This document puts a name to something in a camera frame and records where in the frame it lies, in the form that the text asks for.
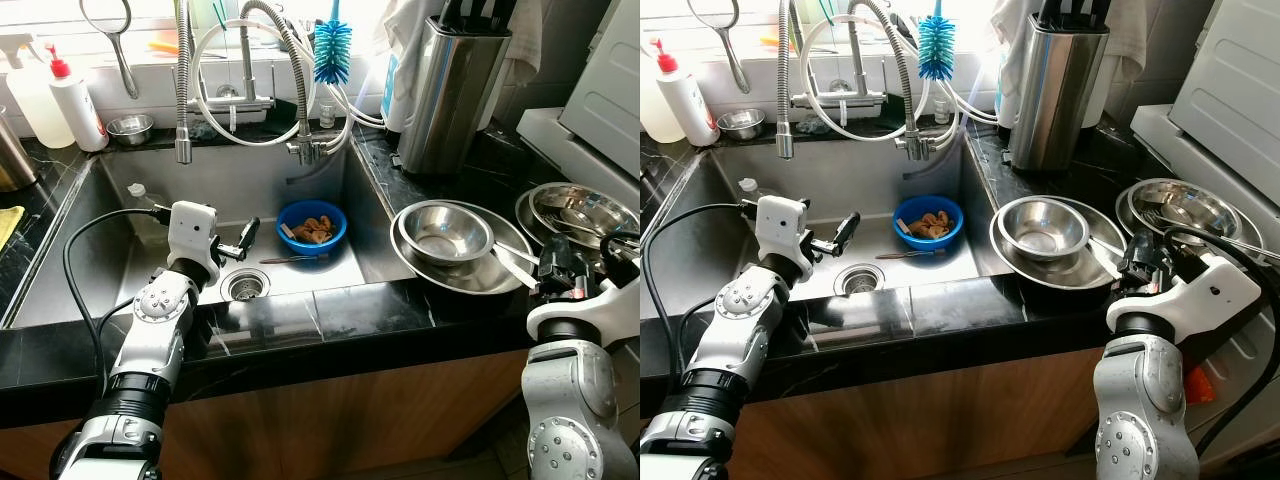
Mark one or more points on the steel spoon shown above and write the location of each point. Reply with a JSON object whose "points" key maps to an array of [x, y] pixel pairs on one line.
{"points": [[1105, 262], [515, 272]]}

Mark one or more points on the large steel plate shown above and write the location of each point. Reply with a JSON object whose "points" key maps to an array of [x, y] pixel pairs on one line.
{"points": [[1045, 275], [450, 278]]}

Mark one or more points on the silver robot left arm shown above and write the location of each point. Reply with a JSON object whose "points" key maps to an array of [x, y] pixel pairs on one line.
{"points": [[150, 340], [740, 330]]}

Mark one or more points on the thin steel cutlery piece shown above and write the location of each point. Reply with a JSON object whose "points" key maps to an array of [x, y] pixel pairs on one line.
{"points": [[1115, 247], [520, 254]]}

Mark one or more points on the sink drain strainer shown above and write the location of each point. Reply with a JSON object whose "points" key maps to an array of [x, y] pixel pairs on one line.
{"points": [[861, 280], [245, 286]]}

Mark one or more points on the beige wooden block piece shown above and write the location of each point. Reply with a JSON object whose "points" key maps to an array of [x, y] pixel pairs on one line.
{"points": [[905, 228], [290, 231]]}

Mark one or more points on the shallow steel dish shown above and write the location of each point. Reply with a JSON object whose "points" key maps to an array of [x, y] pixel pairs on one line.
{"points": [[580, 215], [1185, 205]]}

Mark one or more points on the blue plastic bowl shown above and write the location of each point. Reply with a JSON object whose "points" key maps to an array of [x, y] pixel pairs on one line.
{"points": [[928, 245], [312, 247]]}

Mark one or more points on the orange cloth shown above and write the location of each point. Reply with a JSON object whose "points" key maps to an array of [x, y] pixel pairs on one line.
{"points": [[322, 228], [935, 225]]}

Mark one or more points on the clear plastic bottle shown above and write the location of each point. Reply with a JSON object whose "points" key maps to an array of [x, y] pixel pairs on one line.
{"points": [[750, 195], [145, 215]]}

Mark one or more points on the stainless steel sink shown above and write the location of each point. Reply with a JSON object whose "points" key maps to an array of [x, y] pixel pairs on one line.
{"points": [[930, 280], [330, 280]]}

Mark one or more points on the steel mixing bowl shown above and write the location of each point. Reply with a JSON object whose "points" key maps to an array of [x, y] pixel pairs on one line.
{"points": [[445, 230], [1040, 228]]}

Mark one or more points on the red plastic stool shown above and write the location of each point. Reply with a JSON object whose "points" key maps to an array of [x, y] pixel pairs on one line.
{"points": [[1200, 385]]}

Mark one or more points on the silver spring neck faucet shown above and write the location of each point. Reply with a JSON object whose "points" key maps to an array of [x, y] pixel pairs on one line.
{"points": [[240, 103], [838, 100]]}

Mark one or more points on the small steel bowl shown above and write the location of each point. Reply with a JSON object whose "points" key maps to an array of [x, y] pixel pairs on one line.
{"points": [[740, 125], [130, 130]]}

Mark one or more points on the clear spray bottle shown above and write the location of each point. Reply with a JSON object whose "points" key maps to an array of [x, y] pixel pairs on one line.
{"points": [[40, 115], [660, 120]]}

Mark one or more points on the steel knife block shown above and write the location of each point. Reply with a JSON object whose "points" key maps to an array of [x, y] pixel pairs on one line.
{"points": [[450, 100], [1055, 100]]}

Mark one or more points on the white bottle red cap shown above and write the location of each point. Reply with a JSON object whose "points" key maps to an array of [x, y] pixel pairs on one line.
{"points": [[80, 115], [690, 110]]}

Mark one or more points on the teal bottle brush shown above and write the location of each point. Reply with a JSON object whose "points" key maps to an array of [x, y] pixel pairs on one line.
{"points": [[936, 50], [332, 55]]}

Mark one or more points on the white detergent bottle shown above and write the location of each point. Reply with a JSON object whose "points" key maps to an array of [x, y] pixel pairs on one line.
{"points": [[1003, 95], [398, 100]]}

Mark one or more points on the orange item on sill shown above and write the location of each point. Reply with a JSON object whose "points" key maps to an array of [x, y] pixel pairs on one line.
{"points": [[775, 42], [165, 43]]}

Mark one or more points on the wooden base cabinet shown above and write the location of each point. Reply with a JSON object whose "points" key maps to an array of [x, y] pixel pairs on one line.
{"points": [[350, 420], [950, 420]]}

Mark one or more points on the yellow cloth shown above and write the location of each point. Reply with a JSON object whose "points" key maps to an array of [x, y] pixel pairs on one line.
{"points": [[8, 228]]}

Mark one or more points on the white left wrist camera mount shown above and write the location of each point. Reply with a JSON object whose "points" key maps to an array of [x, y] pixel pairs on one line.
{"points": [[785, 228], [192, 232]]}

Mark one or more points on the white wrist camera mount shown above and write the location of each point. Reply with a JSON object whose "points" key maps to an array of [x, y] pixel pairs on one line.
{"points": [[785, 228], [600, 300], [192, 232], [1210, 290]]}

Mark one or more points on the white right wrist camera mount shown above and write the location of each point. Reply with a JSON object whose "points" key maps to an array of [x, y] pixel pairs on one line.
{"points": [[1210, 290], [600, 300]]}

